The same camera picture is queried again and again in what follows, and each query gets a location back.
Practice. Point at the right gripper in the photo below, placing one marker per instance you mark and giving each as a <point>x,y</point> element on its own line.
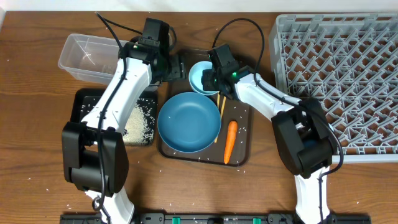
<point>208,84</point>

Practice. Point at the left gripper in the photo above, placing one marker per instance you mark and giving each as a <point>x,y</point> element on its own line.
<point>175,68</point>

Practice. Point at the small light blue bowl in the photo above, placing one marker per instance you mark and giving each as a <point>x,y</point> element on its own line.
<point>195,75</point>

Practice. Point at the orange carrot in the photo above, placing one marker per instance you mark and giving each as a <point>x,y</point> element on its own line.
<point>230,140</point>

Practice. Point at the large dark blue plate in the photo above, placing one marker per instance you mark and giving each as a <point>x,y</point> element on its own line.
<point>189,122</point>

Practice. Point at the white rice pile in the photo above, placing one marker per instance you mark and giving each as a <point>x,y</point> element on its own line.
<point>139,130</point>

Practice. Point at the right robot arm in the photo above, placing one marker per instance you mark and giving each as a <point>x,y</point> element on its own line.
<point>305,141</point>

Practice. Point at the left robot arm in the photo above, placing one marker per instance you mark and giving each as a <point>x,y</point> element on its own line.
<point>94,154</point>

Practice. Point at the grey dishwasher rack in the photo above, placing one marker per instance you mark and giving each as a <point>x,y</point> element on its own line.
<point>349,63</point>

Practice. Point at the wooden chopstick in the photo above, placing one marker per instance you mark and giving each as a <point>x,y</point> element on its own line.
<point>218,100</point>
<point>221,112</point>

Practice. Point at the brown serving tray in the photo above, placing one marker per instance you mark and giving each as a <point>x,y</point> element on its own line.
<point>214,154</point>

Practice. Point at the clear plastic bin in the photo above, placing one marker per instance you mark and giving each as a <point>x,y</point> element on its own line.
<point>89,58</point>

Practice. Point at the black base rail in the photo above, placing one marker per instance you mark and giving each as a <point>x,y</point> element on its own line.
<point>159,218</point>

